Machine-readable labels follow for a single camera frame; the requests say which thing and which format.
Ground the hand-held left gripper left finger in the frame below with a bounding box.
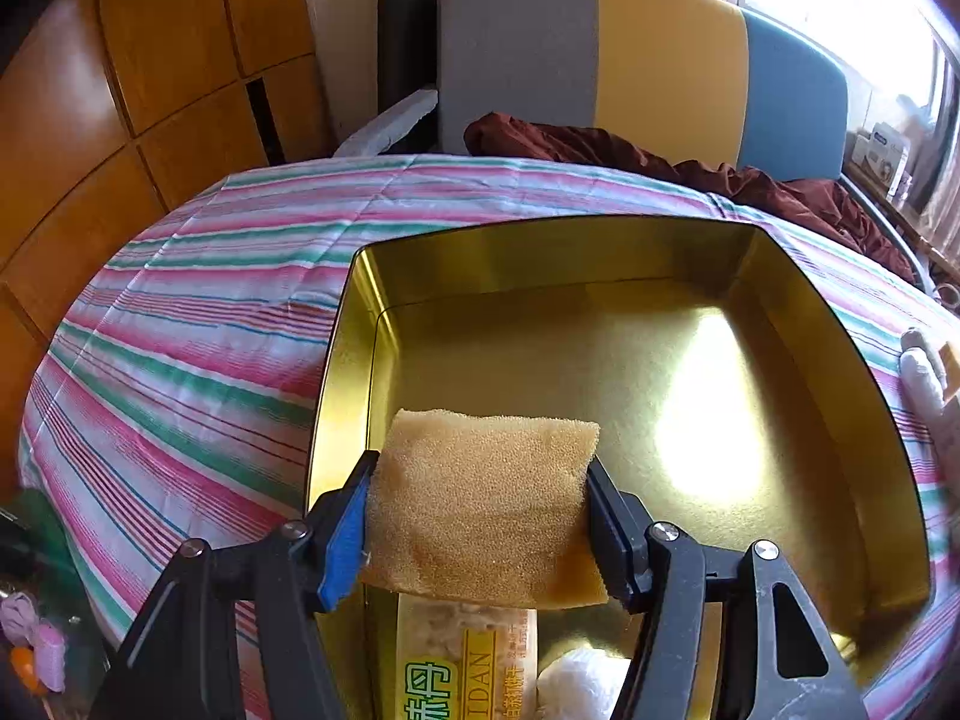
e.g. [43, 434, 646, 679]
[90, 450, 380, 720]

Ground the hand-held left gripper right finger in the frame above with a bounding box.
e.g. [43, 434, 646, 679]
[586, 457, 882, 720]

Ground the tan rectangular sponge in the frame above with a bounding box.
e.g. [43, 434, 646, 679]
[360, 409, 610, 608]

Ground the gold-lined tin box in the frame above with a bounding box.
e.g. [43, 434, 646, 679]
[304, 217, 935, 720]

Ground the clear rice cracker snack packet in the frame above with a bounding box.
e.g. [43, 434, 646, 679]
[379, 592, 541, 720]

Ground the person's right hand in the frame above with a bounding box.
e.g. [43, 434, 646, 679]
[898, 328, 960, 466]

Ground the striped bedsheet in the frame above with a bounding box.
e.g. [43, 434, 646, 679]
[15, 154, 960, 720]

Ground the pink plastic toy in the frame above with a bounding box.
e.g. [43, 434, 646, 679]
[0, 592, 68, 691]

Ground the maroon crumpled cloth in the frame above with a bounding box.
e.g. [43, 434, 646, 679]
[463, 111, 920, 286]

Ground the wooden side table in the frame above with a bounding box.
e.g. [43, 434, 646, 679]
[840, 157, 960, 282]

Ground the white cardboard box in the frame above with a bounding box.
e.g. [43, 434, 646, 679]
[851, 116, 912, 200]

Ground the grey yellow blue headboard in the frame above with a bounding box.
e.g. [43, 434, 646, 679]
[435, 0, 850, 185]

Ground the black rolled mat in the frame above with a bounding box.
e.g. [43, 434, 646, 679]
[377, 0, 449, 158]

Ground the wooden wardrobe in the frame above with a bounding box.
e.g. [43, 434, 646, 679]
[0, 0, 335, 481]

